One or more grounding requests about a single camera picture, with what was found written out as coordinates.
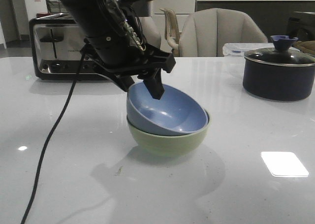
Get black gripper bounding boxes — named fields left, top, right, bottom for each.
left=84, top=37, right=176, bottom=100

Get blue bowl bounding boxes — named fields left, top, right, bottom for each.
left=126, top=82, right=209, bottom=136

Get green bowl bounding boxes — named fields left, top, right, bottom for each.
left=127, top=112, right=211, bottom=157

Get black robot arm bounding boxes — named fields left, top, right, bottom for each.
left=60, top=0, right=176, bottom=99

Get left beige upholstered chair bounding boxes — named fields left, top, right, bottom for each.
left=137, top=10, right=161, bottom=49

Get beige upholstered chair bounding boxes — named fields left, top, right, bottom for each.
left=179, top=8, right=268, bottom=57
left=137, top=10, right=161, bottom=49

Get cream plastic chair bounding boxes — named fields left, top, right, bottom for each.
left=160, top=8, right=181, bottom=57

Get right beige upholstered chair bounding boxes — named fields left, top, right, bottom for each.
left=179, top=8, right=268, bottom=57

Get white cabinet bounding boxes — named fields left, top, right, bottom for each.
left=153, top=0, right=195, bottom=57

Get black and chrome toaster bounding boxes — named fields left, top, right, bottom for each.
left=29, top=12, right=116, bottom=81

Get clear plastic container blue clips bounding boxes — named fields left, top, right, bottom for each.
left=222, top=43, right=302, bottom=57

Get metal shelf cart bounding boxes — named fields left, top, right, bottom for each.
left=46, top=0, right=68, bottom=14

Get red box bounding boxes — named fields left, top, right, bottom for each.
left=36, top=12, right=50, bottom=18

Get dark blue saucepan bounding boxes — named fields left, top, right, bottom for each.
left=243, top=60, right=315, bottom=101

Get glass pot lid blue knob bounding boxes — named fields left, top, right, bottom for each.
left=244, top=35, right=315, bottom=67

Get brown cushion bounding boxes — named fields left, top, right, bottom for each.
left=293, top=40, right=315, bottom=56

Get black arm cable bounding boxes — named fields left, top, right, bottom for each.
left=20, top=50, right=87, bottom=224

